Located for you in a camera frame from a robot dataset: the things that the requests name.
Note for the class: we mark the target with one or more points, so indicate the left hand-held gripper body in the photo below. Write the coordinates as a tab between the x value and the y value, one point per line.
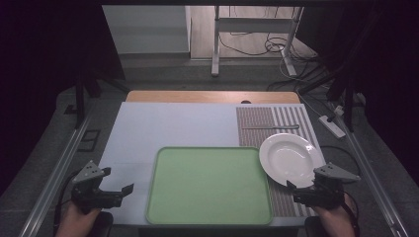
86	194

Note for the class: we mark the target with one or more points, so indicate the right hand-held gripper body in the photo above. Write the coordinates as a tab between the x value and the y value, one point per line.
326	194

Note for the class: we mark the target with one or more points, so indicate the white plate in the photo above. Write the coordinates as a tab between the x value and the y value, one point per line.
286	159

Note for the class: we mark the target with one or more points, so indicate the person's right hand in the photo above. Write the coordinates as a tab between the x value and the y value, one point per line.
337	222

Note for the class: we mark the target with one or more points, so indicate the person's left hand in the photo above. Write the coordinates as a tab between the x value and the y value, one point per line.
74	222

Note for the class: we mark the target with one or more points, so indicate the white power strip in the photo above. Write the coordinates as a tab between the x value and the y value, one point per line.
332	126

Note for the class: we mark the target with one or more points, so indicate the metal table knife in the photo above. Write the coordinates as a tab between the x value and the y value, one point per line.
270	126

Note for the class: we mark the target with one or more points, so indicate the pale blue table cover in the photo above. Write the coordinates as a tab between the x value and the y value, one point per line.
171	126

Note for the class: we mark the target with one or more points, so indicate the black stand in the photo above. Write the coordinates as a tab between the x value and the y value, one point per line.
79	98
348	105

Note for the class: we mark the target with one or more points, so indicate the grey striped placemat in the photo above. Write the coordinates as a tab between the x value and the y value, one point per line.
255	123

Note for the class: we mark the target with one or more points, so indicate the green tray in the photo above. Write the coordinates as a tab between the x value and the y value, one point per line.
209	186

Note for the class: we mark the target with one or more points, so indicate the white cabinet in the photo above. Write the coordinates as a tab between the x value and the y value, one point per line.
146	29

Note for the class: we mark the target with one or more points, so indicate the aluminium rail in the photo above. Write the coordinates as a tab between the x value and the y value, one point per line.
372	184
56	177

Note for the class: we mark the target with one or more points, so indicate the white metal desk frame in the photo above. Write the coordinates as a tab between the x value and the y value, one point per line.
215	49

